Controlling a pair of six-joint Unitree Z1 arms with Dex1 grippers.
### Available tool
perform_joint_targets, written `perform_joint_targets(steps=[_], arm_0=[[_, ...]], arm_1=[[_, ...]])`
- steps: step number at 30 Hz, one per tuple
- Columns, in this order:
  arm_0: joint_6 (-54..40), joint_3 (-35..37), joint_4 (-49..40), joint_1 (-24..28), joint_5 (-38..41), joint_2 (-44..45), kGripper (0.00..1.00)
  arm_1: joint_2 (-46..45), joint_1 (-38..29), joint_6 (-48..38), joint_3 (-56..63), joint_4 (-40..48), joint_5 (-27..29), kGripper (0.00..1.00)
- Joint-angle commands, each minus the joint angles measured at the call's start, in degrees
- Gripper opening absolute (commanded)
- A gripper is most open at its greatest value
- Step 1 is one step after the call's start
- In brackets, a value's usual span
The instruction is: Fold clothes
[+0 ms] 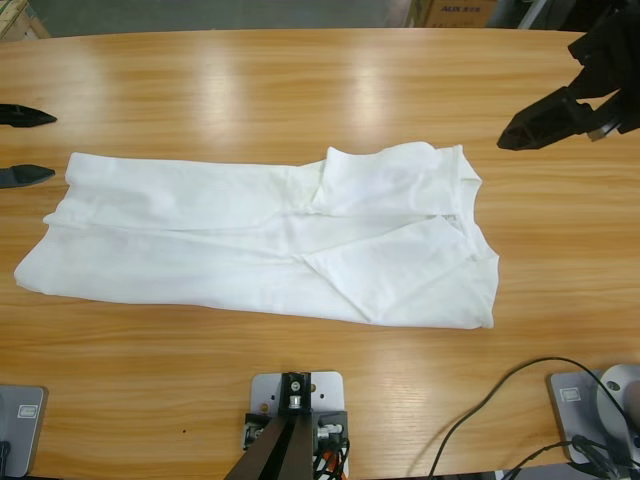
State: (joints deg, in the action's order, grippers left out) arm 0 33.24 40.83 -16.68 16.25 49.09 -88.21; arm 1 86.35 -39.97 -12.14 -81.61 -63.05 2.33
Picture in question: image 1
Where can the white t-shirt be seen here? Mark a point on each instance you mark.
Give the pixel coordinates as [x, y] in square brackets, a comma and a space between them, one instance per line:
[225, 250]

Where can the black post clamp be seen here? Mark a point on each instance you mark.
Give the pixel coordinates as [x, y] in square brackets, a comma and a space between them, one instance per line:
[302, 405]

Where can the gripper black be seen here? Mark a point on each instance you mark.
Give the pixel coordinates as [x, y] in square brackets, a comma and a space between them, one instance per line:
[615, 65]

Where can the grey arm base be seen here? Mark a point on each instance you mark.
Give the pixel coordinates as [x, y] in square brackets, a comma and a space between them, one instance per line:
[25, 440]
[575, 420]

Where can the grey metal frame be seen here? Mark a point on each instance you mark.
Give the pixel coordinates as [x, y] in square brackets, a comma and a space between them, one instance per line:
[532, 15]

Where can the wooden crate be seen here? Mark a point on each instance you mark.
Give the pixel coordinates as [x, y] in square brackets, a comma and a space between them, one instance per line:
[20, 17]

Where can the cardboard box with AUX print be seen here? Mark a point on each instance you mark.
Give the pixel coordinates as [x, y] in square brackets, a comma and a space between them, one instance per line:
[460, 12]

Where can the black side bracket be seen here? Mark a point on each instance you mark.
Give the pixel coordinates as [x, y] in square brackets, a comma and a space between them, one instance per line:
[337, 420]
[255, 425]

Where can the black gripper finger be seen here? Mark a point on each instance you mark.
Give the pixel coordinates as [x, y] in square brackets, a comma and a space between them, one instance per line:
[25, 175]
[25, 116]

